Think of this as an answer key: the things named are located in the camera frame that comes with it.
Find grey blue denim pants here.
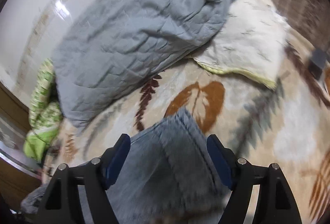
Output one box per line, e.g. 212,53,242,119
20,107,233,224

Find beige leaf pattern bedspread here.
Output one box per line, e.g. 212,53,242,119
42,30,329,223

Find white fuzzy blanket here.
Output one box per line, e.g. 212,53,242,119
191,0,290,89

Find green patterned quilt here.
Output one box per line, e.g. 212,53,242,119
23,58,63,163

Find grey quilted pillow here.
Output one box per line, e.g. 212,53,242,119
51,0,235,129

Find black power adapter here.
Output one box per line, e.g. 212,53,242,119
308,48,328,80

